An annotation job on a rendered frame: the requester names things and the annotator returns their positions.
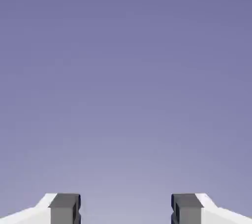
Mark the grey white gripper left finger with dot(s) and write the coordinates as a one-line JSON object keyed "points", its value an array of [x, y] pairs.
{"points": [[63, 210]]}

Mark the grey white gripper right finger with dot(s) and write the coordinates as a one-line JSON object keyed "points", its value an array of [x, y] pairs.
{"points": [[187, 210]]}

